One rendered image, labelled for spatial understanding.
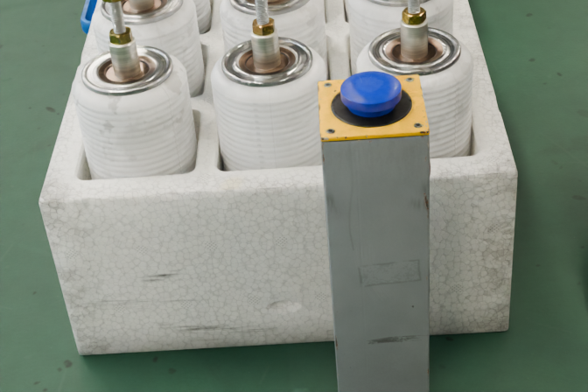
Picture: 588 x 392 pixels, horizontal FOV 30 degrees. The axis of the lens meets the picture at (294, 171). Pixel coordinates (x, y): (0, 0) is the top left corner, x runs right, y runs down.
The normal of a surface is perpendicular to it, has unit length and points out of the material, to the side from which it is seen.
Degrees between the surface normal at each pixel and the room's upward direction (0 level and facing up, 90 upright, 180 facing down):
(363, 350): 90
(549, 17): 0
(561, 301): 0
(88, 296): 90
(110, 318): 90
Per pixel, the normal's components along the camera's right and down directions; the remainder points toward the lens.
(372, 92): -0.07, -0.80
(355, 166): 0.00, 0.59
